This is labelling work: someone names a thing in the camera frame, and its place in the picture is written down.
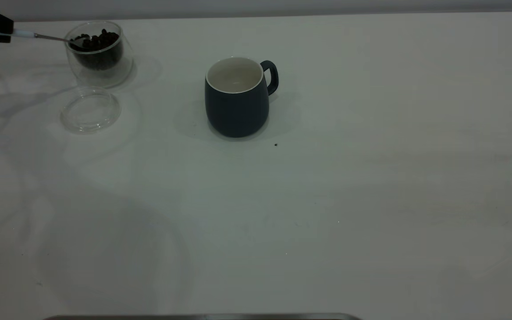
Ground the dark grey ceramic mug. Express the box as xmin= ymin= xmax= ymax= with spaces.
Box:
xmin=204 ymin=57 xmax=279 ymax=138

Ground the coffee bean pile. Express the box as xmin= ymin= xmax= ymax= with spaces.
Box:
xmin=69 ymin=28 xmax=124 ymax=71

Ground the small clear glass dish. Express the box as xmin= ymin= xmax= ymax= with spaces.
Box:
xmin=60 ymin=86 xmax=122 ymax=134

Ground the double-wall glass cup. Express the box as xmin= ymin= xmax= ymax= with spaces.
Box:
xmin=64 ymin=20 xmax=135 ymax=88

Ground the spoon with pale blue handle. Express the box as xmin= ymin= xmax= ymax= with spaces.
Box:
xmin=0 ymin=29 xmax=84 ymax=46

